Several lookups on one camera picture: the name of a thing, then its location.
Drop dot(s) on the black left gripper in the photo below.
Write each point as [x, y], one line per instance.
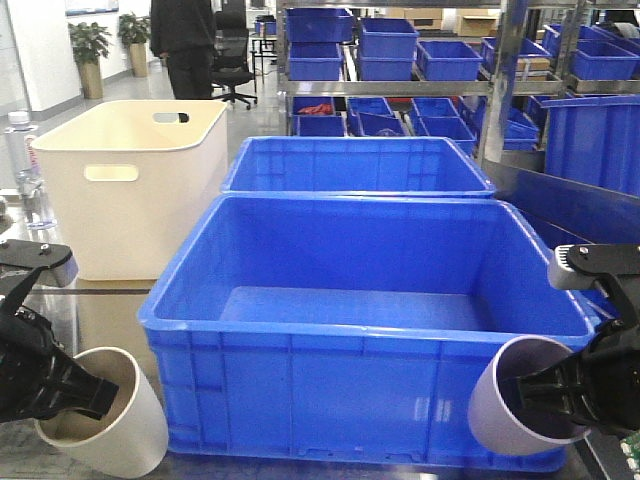
[70, 387]

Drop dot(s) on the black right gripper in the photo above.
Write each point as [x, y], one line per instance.
[600, 386]

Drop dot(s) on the purple plastic cup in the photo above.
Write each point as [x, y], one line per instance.
[492, 420]

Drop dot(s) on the beige plastic cup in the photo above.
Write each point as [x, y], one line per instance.
[132, 439]

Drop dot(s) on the large blue bin right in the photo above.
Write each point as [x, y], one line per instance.
[594, 140]

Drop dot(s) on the large blue bin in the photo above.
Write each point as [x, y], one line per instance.
[594, 140]
[349, 328]

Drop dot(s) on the large blue front bin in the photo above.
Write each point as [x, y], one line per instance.
[349, 328]

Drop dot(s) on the blue bin behind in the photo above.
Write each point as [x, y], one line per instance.
[429, 167]

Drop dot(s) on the cream plastic tub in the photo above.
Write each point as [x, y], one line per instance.
[129, 179]

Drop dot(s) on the clear water bottle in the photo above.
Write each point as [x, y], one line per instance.
[19, 136]

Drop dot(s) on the metal shelving rack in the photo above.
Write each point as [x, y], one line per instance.
[500, 87]

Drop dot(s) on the potted plant gold planter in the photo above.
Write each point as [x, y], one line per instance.
[90, 43]

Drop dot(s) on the person in black clothes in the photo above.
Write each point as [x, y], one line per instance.
[182, 33]

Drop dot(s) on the black office chair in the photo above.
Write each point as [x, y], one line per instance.
[230, 63]

